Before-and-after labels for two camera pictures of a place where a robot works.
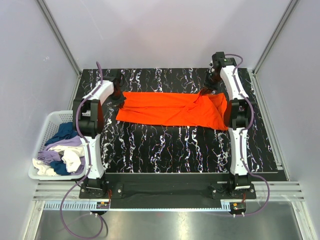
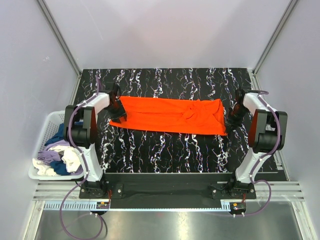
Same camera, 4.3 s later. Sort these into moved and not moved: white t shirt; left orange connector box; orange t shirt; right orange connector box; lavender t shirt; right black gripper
Moved: right black gripper; orange t shirt
Not moved: left orange connector box; white t shirt; lavender t shirt; right orange connector box
